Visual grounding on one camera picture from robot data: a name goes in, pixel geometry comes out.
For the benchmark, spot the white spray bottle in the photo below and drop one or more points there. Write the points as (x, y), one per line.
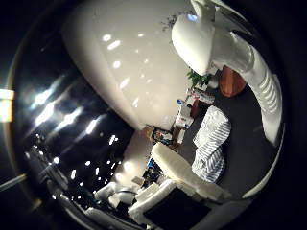
(195, 44)

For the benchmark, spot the blue striped white cloth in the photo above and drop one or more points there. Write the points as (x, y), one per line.
(211, 140)

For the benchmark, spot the blue-capped bottle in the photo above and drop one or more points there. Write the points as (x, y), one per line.
(179, 102)

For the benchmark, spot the cluttered equipment rack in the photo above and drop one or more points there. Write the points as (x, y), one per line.
(150, 172)

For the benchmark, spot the wooden shelf box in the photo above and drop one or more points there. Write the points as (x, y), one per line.
(145, 131)

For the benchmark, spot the white printed box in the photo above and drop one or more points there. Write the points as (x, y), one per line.
(184, 117)

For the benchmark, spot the broad-leaf green plant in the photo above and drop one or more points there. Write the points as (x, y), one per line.
(198, 79)

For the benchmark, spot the round wooden board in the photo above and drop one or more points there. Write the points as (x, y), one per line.
(231, 81)

